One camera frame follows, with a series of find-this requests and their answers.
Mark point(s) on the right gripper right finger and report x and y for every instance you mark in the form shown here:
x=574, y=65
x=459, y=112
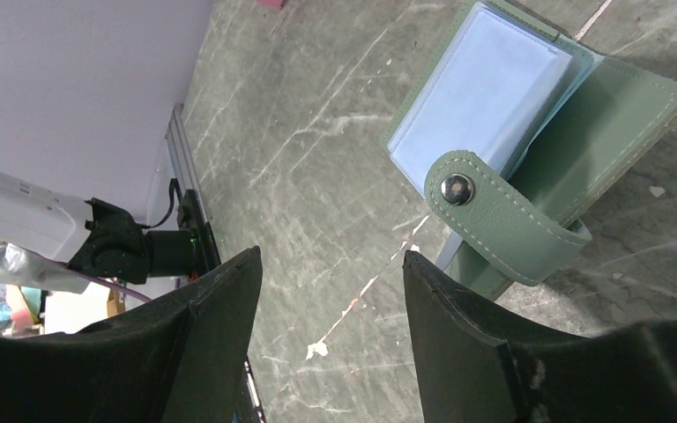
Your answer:
x=478, y=362

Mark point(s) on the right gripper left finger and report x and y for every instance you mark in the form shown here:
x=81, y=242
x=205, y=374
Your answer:
x=177, y=358

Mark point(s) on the green card holder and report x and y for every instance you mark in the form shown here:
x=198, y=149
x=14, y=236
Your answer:
x=511, y=133

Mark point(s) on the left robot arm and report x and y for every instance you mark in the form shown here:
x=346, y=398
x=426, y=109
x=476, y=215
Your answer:
x=96, y=239

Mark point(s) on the pink plastic bin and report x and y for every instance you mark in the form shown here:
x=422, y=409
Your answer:
x=275, y=4

